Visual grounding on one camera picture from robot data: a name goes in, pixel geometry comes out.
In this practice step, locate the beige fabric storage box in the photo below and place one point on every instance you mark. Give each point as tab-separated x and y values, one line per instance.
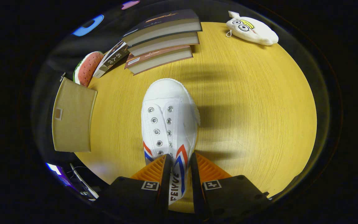
73	118

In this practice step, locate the white canvas shoe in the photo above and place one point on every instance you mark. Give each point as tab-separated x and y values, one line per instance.
166	96

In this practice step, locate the white cartoon face plush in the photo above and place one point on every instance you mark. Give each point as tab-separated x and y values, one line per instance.
256	31

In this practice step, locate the watermelon slice plush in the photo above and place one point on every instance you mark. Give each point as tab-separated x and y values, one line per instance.
87	67

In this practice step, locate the dark brown cover book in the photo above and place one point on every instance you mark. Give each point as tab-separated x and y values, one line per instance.
166	42

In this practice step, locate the purple lit screen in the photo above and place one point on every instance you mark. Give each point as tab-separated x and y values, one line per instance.
56	171

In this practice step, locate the brown book with white label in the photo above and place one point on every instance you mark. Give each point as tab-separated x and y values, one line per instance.
160	59

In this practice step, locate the white portrait cover book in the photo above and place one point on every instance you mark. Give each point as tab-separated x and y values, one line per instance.
112	59

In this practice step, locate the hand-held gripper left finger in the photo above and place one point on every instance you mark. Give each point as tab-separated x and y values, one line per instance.
165	186

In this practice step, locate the black cover book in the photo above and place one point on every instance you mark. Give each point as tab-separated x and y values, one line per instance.
163	28

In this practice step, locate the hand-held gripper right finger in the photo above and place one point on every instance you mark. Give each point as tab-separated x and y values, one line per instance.
196	186

